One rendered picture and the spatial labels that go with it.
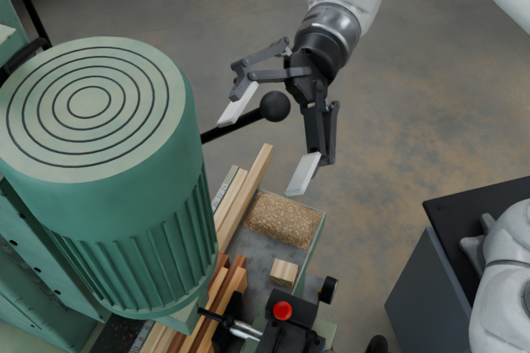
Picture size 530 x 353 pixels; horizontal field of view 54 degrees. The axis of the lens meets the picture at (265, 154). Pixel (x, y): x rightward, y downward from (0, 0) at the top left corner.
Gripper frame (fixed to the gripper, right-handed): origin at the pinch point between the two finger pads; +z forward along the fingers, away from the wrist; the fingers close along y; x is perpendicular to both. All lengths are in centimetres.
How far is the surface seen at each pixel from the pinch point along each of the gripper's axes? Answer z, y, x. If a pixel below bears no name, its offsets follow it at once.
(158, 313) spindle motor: 21.2, -3.1, -9.6
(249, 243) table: -5.4, -25.7, -31.3
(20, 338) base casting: 27, -9, -64
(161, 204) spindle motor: 17.8, 11.9, 8.0
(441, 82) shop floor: -158, -112, -70
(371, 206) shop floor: -78, -104, -79
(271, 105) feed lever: 1.2, 7.4, 8.6
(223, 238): -2.6, -20.1, -31.6
